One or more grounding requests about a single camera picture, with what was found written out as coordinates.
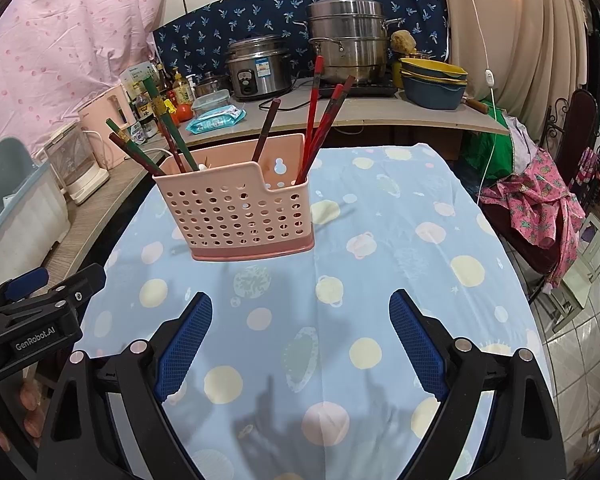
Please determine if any blue dotted tablecloth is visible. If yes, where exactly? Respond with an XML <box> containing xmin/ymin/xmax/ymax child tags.
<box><xmin>70</xmin><ymin>143</ymin><xmax>557</xmax><ymax>480</ymax></box>

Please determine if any white carton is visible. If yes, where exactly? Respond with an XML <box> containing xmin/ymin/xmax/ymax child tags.
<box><xmin>118</xmin><ymin>62</ymin><xmax>156</xmax><ymax>92</ymax></box>

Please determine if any beige curtain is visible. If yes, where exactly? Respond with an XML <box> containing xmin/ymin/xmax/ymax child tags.
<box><xmin>437</xmin><ymin>0</ymin><xmax>600</xmax><ymax>122</ymax></box>

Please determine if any yellow oil bottle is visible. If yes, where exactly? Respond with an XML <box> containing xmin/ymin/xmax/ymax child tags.
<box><xmin>172</xmin><ymin>66</ymin><xmax>194</xmax><ymax>106</ymax></box>

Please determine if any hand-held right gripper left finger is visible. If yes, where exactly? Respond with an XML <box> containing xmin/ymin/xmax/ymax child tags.
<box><xmin>39</xmin><ymin>291</ymin><xmax>214</xmax><ymax>480</ymax></box>

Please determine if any steel rice cooker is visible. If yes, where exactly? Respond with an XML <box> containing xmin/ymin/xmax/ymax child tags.
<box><xmin>225</xmin><ymin>35</ymin><xmax>295</xmax><ymax>101</ymax></box>

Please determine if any pink perforated utensil basket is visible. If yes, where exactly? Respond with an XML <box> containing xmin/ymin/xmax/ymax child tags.
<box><xmin>152</xmin><ymin>133</ymin><xmax>315</xmax><ymax>262</ymax></box>

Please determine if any blue wet wipes pack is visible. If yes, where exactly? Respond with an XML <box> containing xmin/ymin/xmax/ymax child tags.
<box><xmin>186</xmin><ymin>106</ymin><xmax>247</xmax><ymax>135</ymax></box>

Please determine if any blue floral cloth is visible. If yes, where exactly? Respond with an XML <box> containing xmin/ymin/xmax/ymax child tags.
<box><xmin>152</xmin><ymin>0</ymin><xmax>450</xmax><ymax>96</ymax></box>

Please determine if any pink pineapple print cloth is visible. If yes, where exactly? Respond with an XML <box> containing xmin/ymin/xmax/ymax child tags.
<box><xmin>479</xmin><ymin>149</ymin><xmax>589</xmax><ymax>287</ymax></box>

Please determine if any dark sauce bottle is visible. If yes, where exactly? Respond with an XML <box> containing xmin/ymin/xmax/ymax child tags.
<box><xmin>157</xmin><ymin>62</ymin><xmax>174</xmax><ymax>100</ymax></box>

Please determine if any steel steamer pot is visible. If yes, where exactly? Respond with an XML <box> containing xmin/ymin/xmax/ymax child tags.
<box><xmin>295</xmin><ymin>0</ymin><xmax>403</xmax><ymax>86</ymax></box>

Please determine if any dark brown chopstick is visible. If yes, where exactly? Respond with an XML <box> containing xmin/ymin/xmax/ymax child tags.
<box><xmin>251</xmin><ymin>99</ymin><xmax>282</xmax><ymax>162</ymax></box>

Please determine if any yellow bowl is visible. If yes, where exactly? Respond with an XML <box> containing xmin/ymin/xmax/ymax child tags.
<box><xmin>399</xmin><ymin>57</ymin><xmax>469</xmax><ymax>82</ymax></box>

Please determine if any glass container green lid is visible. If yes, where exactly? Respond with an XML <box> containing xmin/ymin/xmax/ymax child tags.
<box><xmin>192</xmin><ymin>89</ymin><xmax>231</xmax><ymax>117</ymax></box>

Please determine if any pink dotted sheet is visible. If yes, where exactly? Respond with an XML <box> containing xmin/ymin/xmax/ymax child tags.
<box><xmin>0</xmin><ymin>0</ymin><xmax>181</xmax><ymax>161</ymax></box>

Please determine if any black induction cooker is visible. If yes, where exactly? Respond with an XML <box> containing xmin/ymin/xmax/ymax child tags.
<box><xmin>295</xmin><ymin>77</ymin><xmax>400</xmax><ymax>99</ymax></box>

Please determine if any yellow loofah sponge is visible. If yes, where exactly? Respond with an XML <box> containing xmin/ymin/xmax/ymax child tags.
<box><xmin>390</xmin><ymin>30</ymin><xmax>417</xmax><ymax>56</ymax></box>

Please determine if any dark red chopstick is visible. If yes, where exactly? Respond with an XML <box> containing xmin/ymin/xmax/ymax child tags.
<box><xmin>108</xmin><ymin>132</ymin><xmax>166</xmax><ymax>177</ymax></box>
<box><xmin>157</xmin><ymin>112</ymin><xmax>187</xmax><ymax>173</ymax></box>

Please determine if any pink electric kettle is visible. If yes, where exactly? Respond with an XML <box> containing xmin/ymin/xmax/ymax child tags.
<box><xmin>77</xmin><ymin>85</ymin><xmax>136</xmax><ymax>171</ymax></box>

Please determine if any blue bowl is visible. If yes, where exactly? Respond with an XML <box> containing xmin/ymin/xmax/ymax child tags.
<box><xmin>401</xmin><ymin>80</ymin><xmax>469</xmax><ymax>111</ymax></box>

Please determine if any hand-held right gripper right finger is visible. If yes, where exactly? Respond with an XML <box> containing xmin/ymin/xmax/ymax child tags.
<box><xmin>389</xmin><ymin>290</ymin><xmax>566</xmax><ymax>480</ymax></box>

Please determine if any dark metal chair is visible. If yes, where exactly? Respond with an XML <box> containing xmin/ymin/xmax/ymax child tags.
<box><xmin>544</xmin><ymin>87</ymin><xmax>600</xmax><ymax>197</ymax></box>

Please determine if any white kitchen appliance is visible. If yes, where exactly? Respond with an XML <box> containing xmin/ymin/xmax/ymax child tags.
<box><xmin>35</xmin><ymin>122</ymin><xmax>112</xmax><ymax>206</ymax></box>

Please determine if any grey plastic dish box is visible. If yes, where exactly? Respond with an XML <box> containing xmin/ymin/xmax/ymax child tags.
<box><xmin>0</xmin><ymin>137</ymin><xmax>72</xmax><ymax>282</ymax></box>

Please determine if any green chopstick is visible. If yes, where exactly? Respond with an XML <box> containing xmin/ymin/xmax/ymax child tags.
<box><xmin>105</xmin><ymin>118</ymin><xmax>168</xmax><ymax>177</ymax></box>
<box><xmin>141</xmin><ymin>77</ymin><xmax>194</xmax><ymax>171</ymax></box>

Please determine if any white cable with switch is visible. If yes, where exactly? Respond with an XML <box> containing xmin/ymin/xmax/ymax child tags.
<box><xmin>455</xmin><ymin>0</ymin><xmax>499</xmax><ymax>182</ymax></box>

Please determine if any white stool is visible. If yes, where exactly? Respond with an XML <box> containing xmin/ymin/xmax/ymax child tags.
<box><xmin>550</xmin><ymin>212</ymin><xmax>600</xmax><ymax>332</ymax></box>

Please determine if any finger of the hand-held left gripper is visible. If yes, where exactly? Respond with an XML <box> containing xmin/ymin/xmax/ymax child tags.
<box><xmin>0</xmin><ymin>267</ymin><xmax>49</xmax><ymax>309</ymax></box>
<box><xmin>0</xmin><ymin>263</ymin><xmax>106</xmax><ymax>318</ymax></box>

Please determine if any person's left hand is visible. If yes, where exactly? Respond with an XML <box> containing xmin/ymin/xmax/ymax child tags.
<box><xmin>19</xmin><ymin>377</ymin><xmax>48</xmax><ymax>440</ymax></box>

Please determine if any green cloth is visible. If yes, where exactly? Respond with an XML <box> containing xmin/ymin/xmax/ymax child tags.
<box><xmin>459</xmin><ymin>107</ymin><xmax>517</xmax><ymax>182</ymax></box>

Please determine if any small lidded steel pot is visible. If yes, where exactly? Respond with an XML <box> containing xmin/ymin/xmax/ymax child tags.
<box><xmin>194</xmin><ymin>72</ymin><xmax>231</xmax><ymax>97</ymax></box>

